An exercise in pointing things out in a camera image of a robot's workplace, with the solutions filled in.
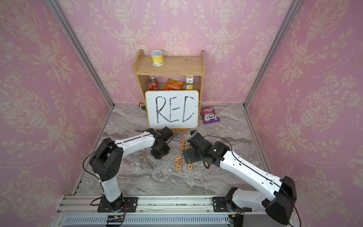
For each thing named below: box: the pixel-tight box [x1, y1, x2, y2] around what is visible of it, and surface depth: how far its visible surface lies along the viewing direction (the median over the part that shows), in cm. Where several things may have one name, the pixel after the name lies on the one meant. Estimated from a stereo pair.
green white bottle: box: [138, 101, 147, 116], surface depth 108 cm
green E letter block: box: [138, 152, 146, 159], surface depth 91 cm
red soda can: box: [147, 76, 160, 91], surface depth 92 cm
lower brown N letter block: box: [187, 163, 193, 171], surface depth 87 cm
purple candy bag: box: [200, 105, 221, 125], surface depth 111 cm
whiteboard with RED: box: [144, 89, 200, 130], surface depth 96 cm
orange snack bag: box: [163, 78, 186, 91], surface depth 101 cm
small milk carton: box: [186, 75, 196, 90], surface depth 91 cm
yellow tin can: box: [150, 49, 165, 67], surface depth 82 cm
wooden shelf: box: [131, 49, 207, 108], surface depth 83 cm
